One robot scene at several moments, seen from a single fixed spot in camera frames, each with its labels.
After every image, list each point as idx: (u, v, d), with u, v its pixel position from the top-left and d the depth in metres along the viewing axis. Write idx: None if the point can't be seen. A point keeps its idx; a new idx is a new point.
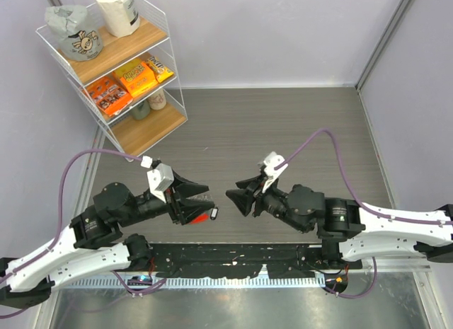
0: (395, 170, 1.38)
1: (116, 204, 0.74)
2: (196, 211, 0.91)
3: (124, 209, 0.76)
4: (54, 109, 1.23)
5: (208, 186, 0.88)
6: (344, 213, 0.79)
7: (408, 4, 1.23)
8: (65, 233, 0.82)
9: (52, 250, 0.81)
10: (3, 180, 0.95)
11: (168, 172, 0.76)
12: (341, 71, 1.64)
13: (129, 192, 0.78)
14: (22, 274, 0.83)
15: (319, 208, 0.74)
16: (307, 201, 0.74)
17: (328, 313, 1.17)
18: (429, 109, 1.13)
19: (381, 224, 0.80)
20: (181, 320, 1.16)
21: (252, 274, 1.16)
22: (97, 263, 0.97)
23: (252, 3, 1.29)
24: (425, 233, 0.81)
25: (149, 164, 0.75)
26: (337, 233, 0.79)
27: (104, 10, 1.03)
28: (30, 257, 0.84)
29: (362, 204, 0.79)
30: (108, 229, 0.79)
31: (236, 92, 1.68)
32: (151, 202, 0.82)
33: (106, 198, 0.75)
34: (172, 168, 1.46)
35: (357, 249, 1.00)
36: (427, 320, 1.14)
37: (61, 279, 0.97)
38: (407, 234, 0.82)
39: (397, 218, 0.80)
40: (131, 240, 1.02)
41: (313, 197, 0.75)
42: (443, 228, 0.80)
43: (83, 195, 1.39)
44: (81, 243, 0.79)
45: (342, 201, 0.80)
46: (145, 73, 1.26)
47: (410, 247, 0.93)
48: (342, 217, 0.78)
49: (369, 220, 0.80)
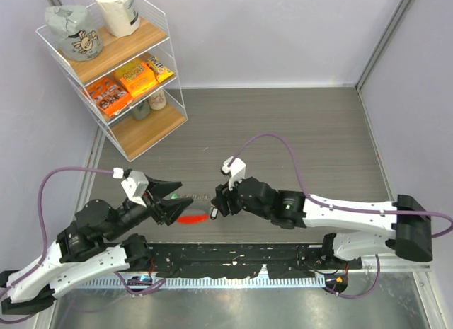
0: (395, 170, 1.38)
1: (96, 221, 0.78)
2: (180, 209, 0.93)
3: (105, 224, 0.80)
4: (54, 110, 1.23)
5: (180, 182, 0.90)
6: (294, 202, 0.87)
7: (408, 4, 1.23)
8: (52, 249, 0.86)
9: (42, 264, 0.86)
10: (4, 180, 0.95)
11: (141, 177, 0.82)
12: (341, 71, 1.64)
13: (110, 208, 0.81)
14: (19, 287, 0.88)
15: (258, 193, 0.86)
16: (249, 187, 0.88)
17: (328, 313, 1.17)
18: (430, 108, 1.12)
19: (323, 212, 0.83)
20: (181, 320, 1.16)
21: (252, 274, 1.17)
22: (94, 268, 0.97)
23: (252, 2, 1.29)
24: (366, 221, 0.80)
25: (122, 174, 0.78)
26: (286, 221, 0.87)
27: (104, 10, 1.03)
28: (25, 272, 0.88)
29: (308, 194, 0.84)
30: (91, 244, 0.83)
31: (236, 93, 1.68)
32: (132, 211, 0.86)
33: (87, 215, 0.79)
34: (172, 167, 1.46)
35: (345, 245, 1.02)
36: (427, 320, 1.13)
37: (61, 286, 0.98)
38: (350, 224, 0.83)
39: (337, 206, 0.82)
40: (130, 240, 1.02)
41: (256, 185, 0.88)
42: (384, 216, 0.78)
43: (83, 195, 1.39)
44: (66, 258, 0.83)
45: (295, 193, 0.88)
46: (145, 73, 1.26)
47: (381, 243, 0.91)
48: (287, 205, 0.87)
49: (311, 207, 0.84)
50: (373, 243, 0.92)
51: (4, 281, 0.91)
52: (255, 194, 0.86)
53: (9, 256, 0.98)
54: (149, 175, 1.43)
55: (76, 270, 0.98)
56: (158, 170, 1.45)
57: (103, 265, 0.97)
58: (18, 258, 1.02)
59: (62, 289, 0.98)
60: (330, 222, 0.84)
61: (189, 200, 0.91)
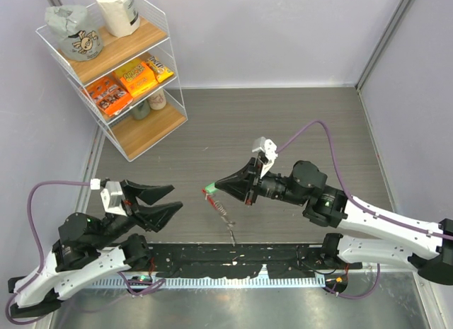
0: (395, 170, 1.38)
1: (76, 235, 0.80)
2: (165, 216, 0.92)
3: (85, 237, 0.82)
4: (54, 110, 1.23)
5: (171, 187, 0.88)
6: (333, 199, 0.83)
7: (408, 3, 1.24)
8: (49, 257, 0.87)
9: (41, 273, 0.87)
10: (4, 180, 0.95)
11: (117, 187, 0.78)
12: (341, 71, 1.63)
13: (88, 220, 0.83)
14: (25, 293, 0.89)
15: (317, 184, 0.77)
16: (309, 174, 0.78)
17: (328, 313, 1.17)
18: (429, 108, 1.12)
19: (364, 218, 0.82)
20: (181, 320, 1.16)
21: (252, 274, 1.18)
22: (94, 270, 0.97)
23: (252, 2, 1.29)
24: (410, 238, 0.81)
25: (97, 186, 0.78)
26: (321, 217, 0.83)
27: (104, 10, 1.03)
28: (26, 279, 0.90)
29: (350, 197, 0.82)
30: (81, 253, 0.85)
31: (235, 92, 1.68)
32: (117, 221, 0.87)
33: (69, 228, 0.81)
34: (171, 168, 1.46)
35: (353, 249, 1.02)
36: (427, 320, 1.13)
37: (64, 290, 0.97)
38: (388, 235, 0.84)
39: (381, 216, 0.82)
40: (129, 241, 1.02)
41: (315, 175, 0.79)
42: (430, 237, 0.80)
43: (84, 194, 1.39)
44: (61, 267, 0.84)
45: (335, 191, 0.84)
46: (145, 73, 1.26)
47: (403, 257, 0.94)
48: (327, 202, 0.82)
49: (354, 211, 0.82)
50: (391, 255, 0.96)
51: (12, 288, 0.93)
52: (314, 184, 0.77)
53: (10, 257, 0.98)
54: (150, 176, 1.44)
55: (78, 274, 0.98)
56: (158, 170, 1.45)
57: (103, 268, 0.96)
58: (18, 258, 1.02)
59: (66, 293, 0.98)
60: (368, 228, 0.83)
61: (178, 206, 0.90)
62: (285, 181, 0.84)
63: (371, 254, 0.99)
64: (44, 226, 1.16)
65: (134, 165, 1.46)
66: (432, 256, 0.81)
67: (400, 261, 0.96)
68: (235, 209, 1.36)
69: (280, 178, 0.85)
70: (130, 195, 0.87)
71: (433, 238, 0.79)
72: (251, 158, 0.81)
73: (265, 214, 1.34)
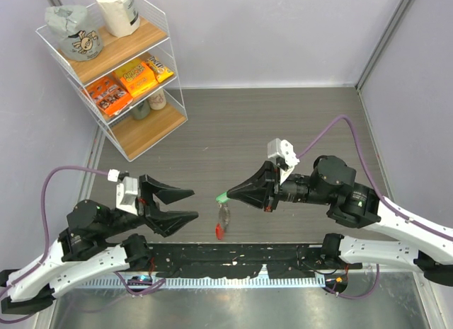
0: (394, 170, 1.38)
1: (86, 223, 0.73)
2: (178, 223, 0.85)
3: (96, 226, 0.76)
4: (54, 110, 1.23)
5: (192, 191, 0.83)
6: (364, 199, 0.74)
7: (408, 3, 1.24)
8: (54, 247, 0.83)
9: (43, 262, 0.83)
10: (3, 180, 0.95)
11: (134, 185, 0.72)
12: (341, 71, 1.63)
13: (98, 207, 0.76)
14: (21, 285, 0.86)
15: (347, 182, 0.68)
16: (336, 170, 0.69)
17: (328, 313, 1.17)
18: (429, 108, 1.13)
19: (397, 223, 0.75)
20: (180, 320, 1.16)
21: (252, 274, 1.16)
22: (94, 267, 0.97)
23: (252, 2, 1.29)
24: (437, 245, 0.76)
25: (115, 177, 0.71)
26: (350, 217, 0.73)
27: (104, 10, 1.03)
28: (25, 270, 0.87)
29: (382, 197, 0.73)
30: (90, 243, 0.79)
31: (235, 92, 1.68)
32: (128, 215, 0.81)
33: (76, 217, 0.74)
34: (170, 167, 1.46)
35: (355, 250, 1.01)
36: (427, 320, 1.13)
37: (61, 286, 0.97)
38: (415, 240, 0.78)
39: (415, 221, 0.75)
40: (130, 240, 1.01)
41: (345, 171, 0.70)
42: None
43: (83, 195, 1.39)
44: (68, 256, 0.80)
45: (364, 189, 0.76)
46: (145, 73, 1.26)
47: (409, 260, 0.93)
48: (359, 202, 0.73)
49: (386, 214, 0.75)
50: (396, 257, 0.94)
51: (3, 280, 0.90)
52: (343, 181, 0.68)
53: (9, 257, 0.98)
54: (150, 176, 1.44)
55: (76, 269, 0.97)
56: (158, 170, 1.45)
57: (103, 265, 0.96)
58: (18, 258, 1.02)
59: (61, 289, 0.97)
60: (397, 233, 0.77)
61: (192, 216, 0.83)
62: (308, 182, 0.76)
63: (373, 255, 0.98)
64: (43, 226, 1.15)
65: (134, 165, 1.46)
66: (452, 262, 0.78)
67: (406, 262, 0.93)
68: (235, 209, 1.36)
69: (303, 178, 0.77)
70: (146, 192, 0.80)
71: None
72: (267, 163, 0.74)
73: (265, 213, 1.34)
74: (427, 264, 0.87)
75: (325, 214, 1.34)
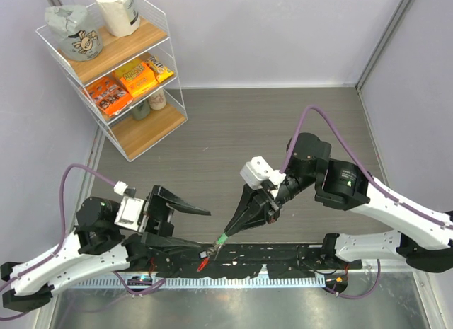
0: (395, 171, 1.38)
1: (92, 221, 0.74)
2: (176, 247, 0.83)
3: (103, 223, 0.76)
4: (54, 109, 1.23)
5: (209, 211, 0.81)
6: (354, 180, 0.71)
7: (408, 3, 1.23)
8: (69, 240, 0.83)
9: (56, 255, 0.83)
10: (3, 180, 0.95)
11: (132, 207, 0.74)
12: (342, 71, 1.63)
13: (102, 204, 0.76)
14: (28, 278, 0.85)
15: (320, 156, 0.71)
16: (309, 146, 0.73)
17: (328, 313, 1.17)
18: (429, 109, 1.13)
19: (386, 204, 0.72)
20: (180, 320, 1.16)
21: (252, 274, 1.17)
22: (96, 265, 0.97)
23: (252, 2, 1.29)
24: (425, 229, 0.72)
25: (122, 190, 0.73)
26: (336, 197, 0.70)
27: (104, 10, 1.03)
28: (32, 263, 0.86)
29: (371, 179, 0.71)
30: (105, 238, 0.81)
31: (236, 93, 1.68)
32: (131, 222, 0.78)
33: (81, 214, 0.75)
34: (171, 168, 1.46)
35: (349, 247, 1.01)
36: (427, 320, 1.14)
37: (61, 284, 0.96)
38: (403, 225, 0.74)
39: (405, 203, 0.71)
40: (131, 240, 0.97)
41: (318, 146, 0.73)
42: (444, 229, 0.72)
43: (83, 194, 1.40)
44: (85, 249, 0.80)
45: (354, 168, 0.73)
46: (145, 73, 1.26)
47: (391, 249, 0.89)
48: (348, 182, 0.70)
49: (376, 196, 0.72)
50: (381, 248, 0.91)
51: (6, 273, 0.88)
52: (316, 156, 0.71)
53: (10, 257, 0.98)
54: (150, 176, 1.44)
55: (78, 267, 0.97)
56: (158, 170, 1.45)
57: (105, 264, 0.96)
58: (18, 258, 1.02)
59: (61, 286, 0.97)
60: (386, 216, 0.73)
61: (195, 247, 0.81)
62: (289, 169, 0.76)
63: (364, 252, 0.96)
64: (43, 226, 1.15)
65: (134, 166, 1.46)
66: (441, 250, 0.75)
67: (391, 253, 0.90)
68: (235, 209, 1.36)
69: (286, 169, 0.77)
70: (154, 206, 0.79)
71: (446, 231, 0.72)
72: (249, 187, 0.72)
73: None
74: (409, 251, 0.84)
75: (325, 214, 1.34)
